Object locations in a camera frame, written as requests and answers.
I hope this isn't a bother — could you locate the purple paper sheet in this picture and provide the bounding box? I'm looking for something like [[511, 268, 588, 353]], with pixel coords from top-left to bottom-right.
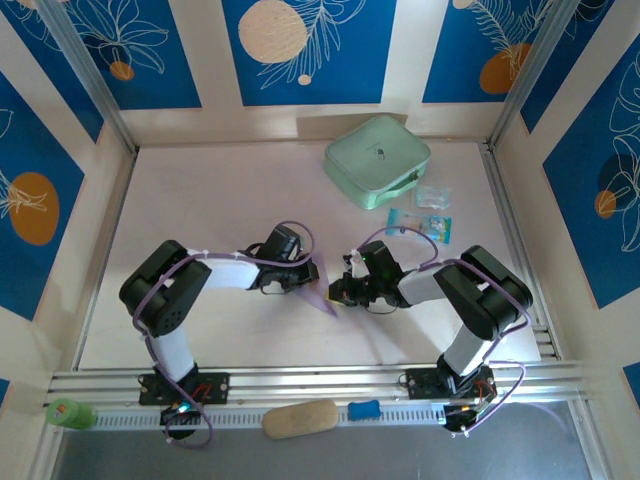
[[293, 251, 340, 320]]

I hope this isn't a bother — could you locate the blue snack packet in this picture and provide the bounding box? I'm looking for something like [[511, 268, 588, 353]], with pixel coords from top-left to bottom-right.
[[385, 207, 454, 246]]

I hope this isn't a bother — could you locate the small clear plastic bag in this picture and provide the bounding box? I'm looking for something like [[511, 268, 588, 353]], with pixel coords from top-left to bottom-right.
[[414, 184, 454, 209]]

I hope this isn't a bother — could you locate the mint green zip pouch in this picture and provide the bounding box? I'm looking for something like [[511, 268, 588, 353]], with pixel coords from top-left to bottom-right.
[[323, 114, 432, 211]]

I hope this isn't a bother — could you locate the blue bone-shaped piece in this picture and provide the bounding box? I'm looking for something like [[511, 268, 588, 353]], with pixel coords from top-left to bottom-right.
[[347, 399, 381, 421]]

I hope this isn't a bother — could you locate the beige oval block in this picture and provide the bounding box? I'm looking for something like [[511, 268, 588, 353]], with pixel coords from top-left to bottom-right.
[[261, 398, 340, 440]]

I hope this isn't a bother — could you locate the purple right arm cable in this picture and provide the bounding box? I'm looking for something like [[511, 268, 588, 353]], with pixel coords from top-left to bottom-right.
[[349, 225, 529, 441]]

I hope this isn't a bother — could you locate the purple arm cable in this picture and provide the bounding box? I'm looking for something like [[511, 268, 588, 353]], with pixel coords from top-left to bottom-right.
[[132, 220, 316, 451], [349, 225, 529, 441]]

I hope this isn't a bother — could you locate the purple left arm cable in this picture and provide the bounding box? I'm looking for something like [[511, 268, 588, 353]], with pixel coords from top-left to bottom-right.
[[132, 220, 316, 451]]

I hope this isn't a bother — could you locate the aluminium mounting rail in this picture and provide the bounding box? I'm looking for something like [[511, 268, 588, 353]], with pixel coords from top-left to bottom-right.
[[48, 363, 594, 401]]

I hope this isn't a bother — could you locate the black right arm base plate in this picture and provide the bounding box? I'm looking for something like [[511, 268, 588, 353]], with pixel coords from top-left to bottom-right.
[[407, 368, 451, 401]]

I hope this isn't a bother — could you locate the aluminium side rail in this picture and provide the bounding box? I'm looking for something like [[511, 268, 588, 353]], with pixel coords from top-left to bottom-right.
[[480, 144, 559, 359], [72, 147, 139, 371]]

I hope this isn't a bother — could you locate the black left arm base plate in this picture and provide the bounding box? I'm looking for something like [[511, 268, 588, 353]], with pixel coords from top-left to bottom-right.
[[138, 372, 231, 406]]

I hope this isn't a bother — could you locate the slotted grey cable duct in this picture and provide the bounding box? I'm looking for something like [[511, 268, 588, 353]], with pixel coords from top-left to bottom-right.
[[92, 402, 446, 432]]

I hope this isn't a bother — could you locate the aluminium corner post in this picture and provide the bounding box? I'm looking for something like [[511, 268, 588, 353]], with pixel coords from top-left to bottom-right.
[[37, 0, 140, 154], [485, 0, 571, 151]]

